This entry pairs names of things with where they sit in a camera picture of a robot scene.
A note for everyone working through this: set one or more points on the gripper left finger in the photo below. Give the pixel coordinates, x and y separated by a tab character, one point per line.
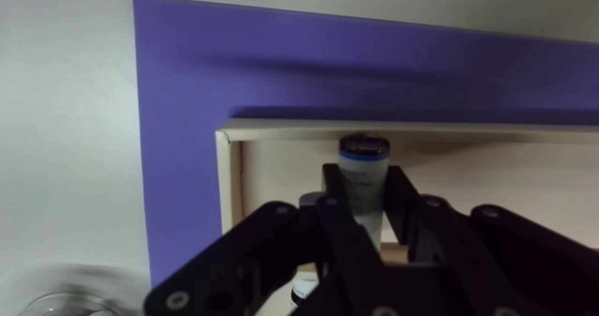
243	250

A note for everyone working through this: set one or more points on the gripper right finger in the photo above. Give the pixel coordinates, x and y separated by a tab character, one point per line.
514	260

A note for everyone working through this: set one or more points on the white bottle with black cap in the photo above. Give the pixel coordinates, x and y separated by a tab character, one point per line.
364	180

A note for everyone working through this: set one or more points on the beige tray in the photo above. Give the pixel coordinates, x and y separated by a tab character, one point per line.
491	185

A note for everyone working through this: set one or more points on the purple mat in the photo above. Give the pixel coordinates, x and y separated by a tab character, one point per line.
187	119

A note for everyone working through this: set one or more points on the clear round container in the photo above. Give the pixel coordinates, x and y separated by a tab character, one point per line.
70	305

